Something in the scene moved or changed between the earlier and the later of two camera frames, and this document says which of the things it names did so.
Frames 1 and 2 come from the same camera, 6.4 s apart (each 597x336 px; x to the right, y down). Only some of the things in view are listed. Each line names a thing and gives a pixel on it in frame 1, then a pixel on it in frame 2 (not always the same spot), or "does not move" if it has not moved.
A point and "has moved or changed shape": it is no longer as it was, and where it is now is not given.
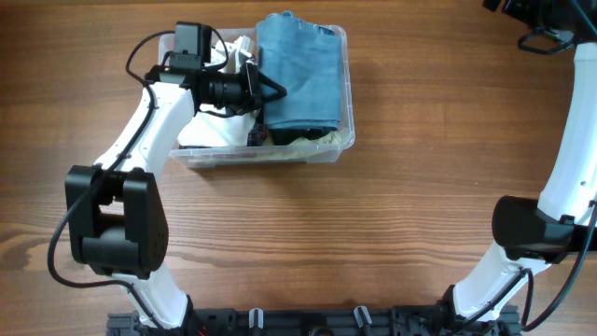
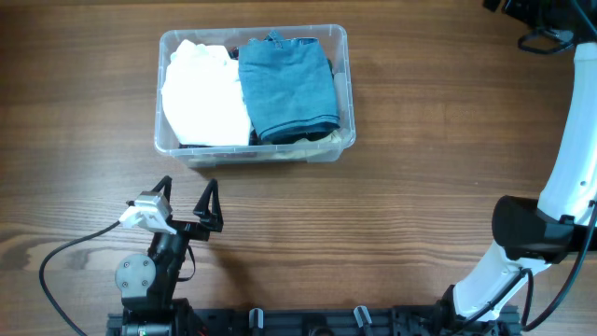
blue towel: x=305 y=60 has moved or changed shape
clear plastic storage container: x=312 y=122 does not move
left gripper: x=256 y=98 to x=201 y=231
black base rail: x=314 y=321 does not move
